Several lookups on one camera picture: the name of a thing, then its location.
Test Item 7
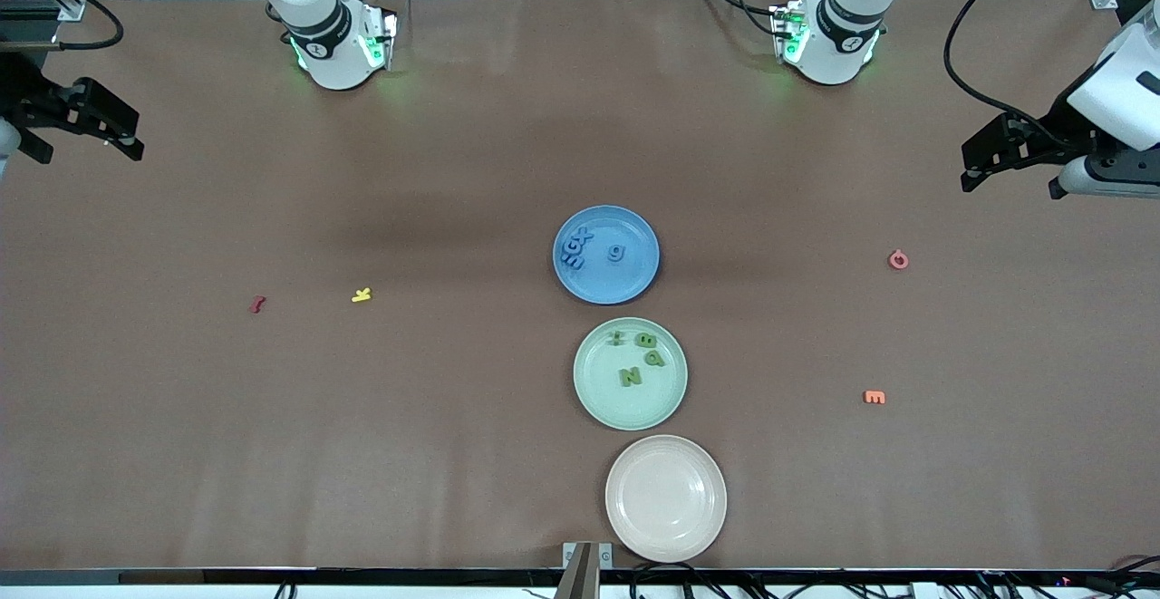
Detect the blue plate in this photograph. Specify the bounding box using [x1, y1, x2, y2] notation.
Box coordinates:
[552, 205, 662, 305]

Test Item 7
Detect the green plate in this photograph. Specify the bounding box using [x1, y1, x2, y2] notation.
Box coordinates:
[573, 316, 689, 431]

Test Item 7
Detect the pink plate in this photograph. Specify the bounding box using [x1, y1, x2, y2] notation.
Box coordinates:
[604, 434, 728, 564]

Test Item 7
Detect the brown table cover sheet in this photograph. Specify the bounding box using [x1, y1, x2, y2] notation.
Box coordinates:
[0, 0, 1160, 573]

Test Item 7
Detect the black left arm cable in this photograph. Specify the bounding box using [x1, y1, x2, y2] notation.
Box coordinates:
[942, 0, 1084, 151]

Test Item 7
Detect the black cable coil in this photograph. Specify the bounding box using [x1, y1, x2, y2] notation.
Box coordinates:
[625, 563, 758, 599]

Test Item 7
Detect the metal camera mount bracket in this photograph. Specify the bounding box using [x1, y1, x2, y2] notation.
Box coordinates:
[555, 541, 614, 599]

